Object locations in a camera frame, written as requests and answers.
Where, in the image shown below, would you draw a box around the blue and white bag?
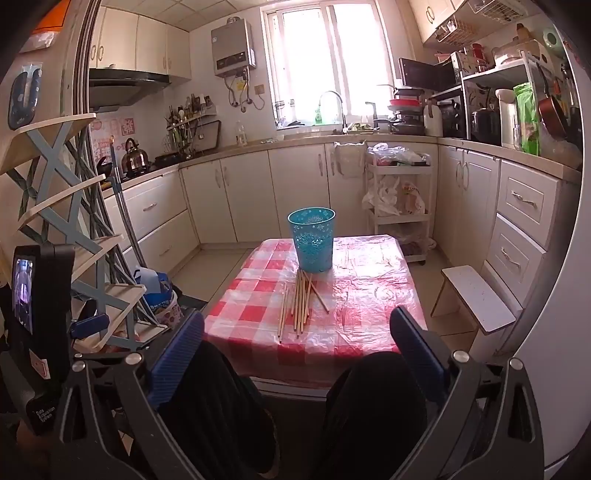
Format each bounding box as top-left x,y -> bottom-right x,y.
134,268 -> 174,305

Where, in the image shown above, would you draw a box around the person's left leg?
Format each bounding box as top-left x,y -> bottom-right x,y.
159,340 -> 282,480

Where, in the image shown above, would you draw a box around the white thermos pot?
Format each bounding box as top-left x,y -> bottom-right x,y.
495,89 -> 520,149

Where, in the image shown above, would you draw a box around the white trolley cart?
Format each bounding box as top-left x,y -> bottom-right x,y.
366,148 -> 435,266

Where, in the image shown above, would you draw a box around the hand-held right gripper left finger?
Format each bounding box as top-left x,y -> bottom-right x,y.
51,310 -> 206,480

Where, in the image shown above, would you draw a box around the chrome sink faucet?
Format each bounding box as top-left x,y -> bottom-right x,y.
318,90 -> 348,134

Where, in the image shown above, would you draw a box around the person's leg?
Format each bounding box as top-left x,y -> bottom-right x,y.
323,352 -> 428,480
159,340 -> 282,480

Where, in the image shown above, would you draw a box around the crumpled clear plastic bags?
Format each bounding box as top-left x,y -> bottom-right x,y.
372,142 -> 430,167

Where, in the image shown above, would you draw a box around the black range hood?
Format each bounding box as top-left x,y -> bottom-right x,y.
88,68 -> 171,113

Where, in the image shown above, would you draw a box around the black gas stove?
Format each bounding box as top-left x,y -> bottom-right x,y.
152,152 -> 188,168

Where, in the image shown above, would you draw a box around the blue and cream tiered rack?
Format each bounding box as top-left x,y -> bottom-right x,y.
0,113 -> 169,354

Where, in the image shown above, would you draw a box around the white cutting board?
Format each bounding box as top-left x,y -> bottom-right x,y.
424,104 -> 444,138

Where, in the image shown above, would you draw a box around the mop with metal handle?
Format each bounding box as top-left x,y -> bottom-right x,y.
110,135 -> 146,273

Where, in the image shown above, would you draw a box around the white countertop shelf rack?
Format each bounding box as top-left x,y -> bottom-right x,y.
462,62 -> 542,144

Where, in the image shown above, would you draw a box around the patterned paper bag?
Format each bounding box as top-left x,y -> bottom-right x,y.
154,288 -> 184,328

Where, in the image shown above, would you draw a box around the red frying pan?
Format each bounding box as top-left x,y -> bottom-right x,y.
536,65 -> 570,137

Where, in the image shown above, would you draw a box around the kitchen window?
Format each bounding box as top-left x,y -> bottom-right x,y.
261,0 -> 398,130

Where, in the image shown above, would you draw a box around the orange fridge sticker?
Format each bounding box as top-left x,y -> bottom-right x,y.
32,0 -> 72,35

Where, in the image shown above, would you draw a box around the cream base cabinet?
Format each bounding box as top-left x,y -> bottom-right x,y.
436,145 -> 583,310
102,166 -> 200,278
180,141 -> 370,245

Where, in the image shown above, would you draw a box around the white wire basket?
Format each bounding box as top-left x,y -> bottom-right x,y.
434,16 -> 472,44
466,0 -> 522,24

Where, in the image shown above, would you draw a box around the stack of pans and bowls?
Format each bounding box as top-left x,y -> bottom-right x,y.
387,88 -> 428,136

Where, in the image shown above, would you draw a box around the person's right leg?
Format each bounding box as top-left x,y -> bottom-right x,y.
323,352 -> 428,480

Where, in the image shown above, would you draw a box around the blue fridge magnet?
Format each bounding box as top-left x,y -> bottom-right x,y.
8,65 -> 44,130

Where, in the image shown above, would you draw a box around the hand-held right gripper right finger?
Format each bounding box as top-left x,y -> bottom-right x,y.
390,305 -> 546,480

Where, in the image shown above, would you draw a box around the white wooden stool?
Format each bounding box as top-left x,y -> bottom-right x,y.
430,265 -> 517,334

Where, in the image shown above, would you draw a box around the black floor mat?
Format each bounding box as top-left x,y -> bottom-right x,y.
173,288 -> 208,315

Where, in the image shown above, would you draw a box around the white plastic bag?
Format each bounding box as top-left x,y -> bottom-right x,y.
362,178 -> 402,217

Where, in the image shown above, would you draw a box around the silver water heater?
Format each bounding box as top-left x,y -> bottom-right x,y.
211,17 -> 257,78

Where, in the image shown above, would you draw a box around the steel kettle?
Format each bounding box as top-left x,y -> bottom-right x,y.
121,137 -> 151,172

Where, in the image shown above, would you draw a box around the bunch of wooden chopsticks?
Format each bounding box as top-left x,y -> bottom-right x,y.
277,269 -> 330,343

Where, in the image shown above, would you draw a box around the green packet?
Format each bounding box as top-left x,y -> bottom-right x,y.
513,82 -> 541,155

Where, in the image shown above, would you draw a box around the wall utensil rack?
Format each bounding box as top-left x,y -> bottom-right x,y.
165,95 -> 218,153

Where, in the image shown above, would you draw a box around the orange printed plastic bag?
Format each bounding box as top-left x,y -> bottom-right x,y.
399,182 -> 426,215

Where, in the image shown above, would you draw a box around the red checked plastic tablecloth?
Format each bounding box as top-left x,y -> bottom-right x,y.
202,235 -> 428,388

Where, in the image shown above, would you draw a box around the cream wall cabinet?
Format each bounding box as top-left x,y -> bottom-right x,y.
90,7 -> 192,84
409,0 -> 467,44

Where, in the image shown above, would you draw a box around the black countertop appliance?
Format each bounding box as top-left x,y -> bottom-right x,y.
438,99 -> 467,139

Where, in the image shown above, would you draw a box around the white hanging trash bin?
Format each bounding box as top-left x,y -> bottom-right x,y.
332,141 -> 368,178

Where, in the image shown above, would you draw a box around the clear plastic bag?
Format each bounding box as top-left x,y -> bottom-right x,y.
540,124 -> 583,169

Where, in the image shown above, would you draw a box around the water heater hoses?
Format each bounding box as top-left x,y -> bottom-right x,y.
226,69 -> 259,112

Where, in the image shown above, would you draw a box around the blue perforated plastic bucket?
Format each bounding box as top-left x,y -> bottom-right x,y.
287,207 -> 336,273

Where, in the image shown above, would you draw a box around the black microwave oven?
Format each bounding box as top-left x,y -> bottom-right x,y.
398,52 -> 462,93

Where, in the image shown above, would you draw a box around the dark framed tray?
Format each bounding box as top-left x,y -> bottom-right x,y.
196,120 -> 222,153

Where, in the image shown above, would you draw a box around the white lidded pot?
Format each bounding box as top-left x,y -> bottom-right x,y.
492,39 -> 541,66

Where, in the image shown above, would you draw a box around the pink wall stickers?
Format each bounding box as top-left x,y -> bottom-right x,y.
90,115 -> 138,158

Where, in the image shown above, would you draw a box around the black rice cooker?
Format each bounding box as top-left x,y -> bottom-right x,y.
471,108 -> 502,146

